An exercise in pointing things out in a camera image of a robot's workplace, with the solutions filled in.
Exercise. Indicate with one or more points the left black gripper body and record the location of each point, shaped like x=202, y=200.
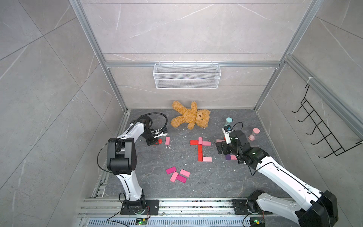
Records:
x=150, y=137

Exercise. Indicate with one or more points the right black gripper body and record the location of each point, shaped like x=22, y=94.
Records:
x=228, y=148

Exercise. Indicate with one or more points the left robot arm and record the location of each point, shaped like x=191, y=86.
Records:
x=122, y=159

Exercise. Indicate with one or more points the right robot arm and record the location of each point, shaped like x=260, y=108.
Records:
x=309, y=206

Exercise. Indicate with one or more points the pink sand timer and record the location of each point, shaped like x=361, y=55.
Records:
x=253, y=134

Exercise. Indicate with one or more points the teal sand timer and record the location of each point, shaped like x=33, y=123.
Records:
x=228, y=121

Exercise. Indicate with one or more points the magenta block far left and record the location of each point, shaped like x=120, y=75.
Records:
x=171, y=170

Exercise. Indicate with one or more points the magenta block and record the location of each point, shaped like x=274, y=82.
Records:
x=171, y=170
x=181, y=178

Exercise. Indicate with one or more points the brown teddy bear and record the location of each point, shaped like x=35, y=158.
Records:
x=192, y=116

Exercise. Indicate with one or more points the magenta block lower left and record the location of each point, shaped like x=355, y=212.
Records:
x=181, y=178

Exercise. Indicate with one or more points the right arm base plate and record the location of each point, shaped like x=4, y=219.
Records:
x=241, y=205

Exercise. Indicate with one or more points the white wire mesh basket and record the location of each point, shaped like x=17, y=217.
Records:
x=186, y=75

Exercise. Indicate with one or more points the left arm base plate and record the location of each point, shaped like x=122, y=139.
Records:
x=146, y=207

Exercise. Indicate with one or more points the black wire hook rack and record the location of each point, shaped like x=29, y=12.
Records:
x=326, y=135

